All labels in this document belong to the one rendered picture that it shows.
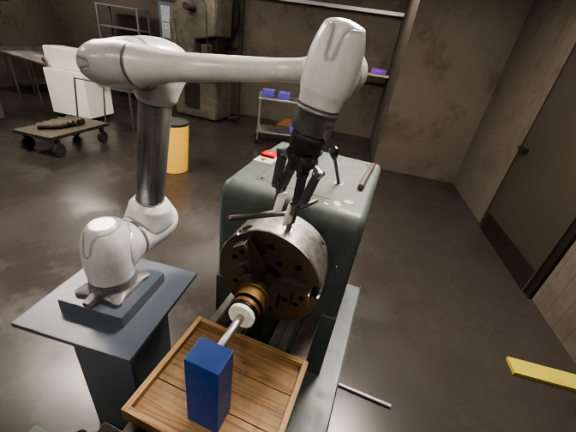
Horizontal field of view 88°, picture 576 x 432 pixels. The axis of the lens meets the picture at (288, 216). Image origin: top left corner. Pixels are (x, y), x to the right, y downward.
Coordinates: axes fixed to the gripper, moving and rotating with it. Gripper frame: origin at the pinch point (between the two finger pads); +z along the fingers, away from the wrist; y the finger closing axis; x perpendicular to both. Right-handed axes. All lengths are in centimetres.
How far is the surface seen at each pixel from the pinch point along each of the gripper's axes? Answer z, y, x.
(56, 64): 129, -594, 128
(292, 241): 7.2, 5.1, 0.8
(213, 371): 19.4, 15.4, -29.8
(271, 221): 7.7, -4.2, 2.4
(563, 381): 99, 136, 171
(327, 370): 72, 27, 28
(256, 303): 19.5, 8.6, -11.8
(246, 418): 41, 22, -21
